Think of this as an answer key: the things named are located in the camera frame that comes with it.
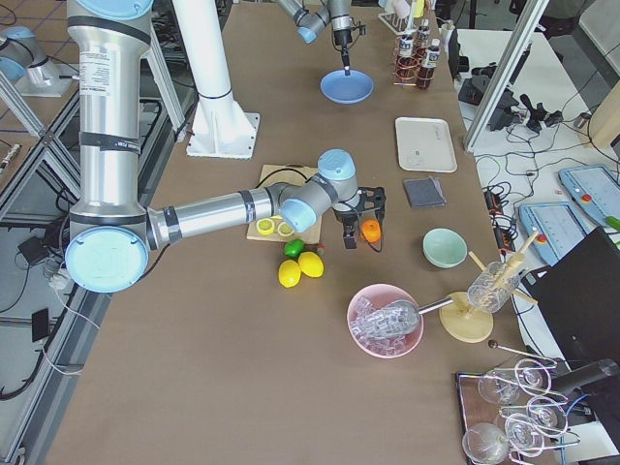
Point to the clear glass mug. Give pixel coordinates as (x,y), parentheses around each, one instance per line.
(493,288)

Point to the lemon slice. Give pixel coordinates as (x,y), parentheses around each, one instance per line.
(284,230)
(265,227)

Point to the black monitor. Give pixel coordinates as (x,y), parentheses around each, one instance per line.
(579,299)

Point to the yellow lemon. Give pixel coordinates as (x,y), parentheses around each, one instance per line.
(311,264)
(289,273)

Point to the aluminium frame post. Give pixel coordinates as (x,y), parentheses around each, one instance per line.
(525,26)

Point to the orange fruit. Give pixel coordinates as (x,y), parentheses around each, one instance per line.
(371,230)

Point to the copper wire bottle rack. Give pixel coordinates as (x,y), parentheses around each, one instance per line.
(415,66)

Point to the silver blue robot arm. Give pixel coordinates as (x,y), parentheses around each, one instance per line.
(333,13)
(111,233)

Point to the blue plate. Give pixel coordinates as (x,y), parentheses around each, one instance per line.
(347,89)

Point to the wooden cup tree stand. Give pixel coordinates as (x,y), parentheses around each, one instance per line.
(469,317)

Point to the metal ice scoop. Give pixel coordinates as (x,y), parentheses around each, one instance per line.
(403,316)

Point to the wine glass rack tray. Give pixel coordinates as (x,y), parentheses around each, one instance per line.
(511,413)

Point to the blue teach pendant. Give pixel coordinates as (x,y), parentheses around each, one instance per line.
(594,189)
(558,225)

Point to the pink bowl with ice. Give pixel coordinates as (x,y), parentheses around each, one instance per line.
(366,322)

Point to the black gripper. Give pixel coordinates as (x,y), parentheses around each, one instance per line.
(342,38)
(347,217)

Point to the grey cloth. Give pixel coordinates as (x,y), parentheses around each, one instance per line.
(425,192)

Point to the green lime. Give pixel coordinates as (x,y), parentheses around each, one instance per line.
(294,248)

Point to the green bowl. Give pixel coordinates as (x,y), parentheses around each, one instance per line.
(444,248)

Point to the cream tray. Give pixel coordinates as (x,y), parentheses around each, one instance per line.
(424,144)

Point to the pink cup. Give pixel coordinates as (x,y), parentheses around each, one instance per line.
(401,8)

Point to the wooden cutting board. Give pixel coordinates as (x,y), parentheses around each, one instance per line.
(292,174)

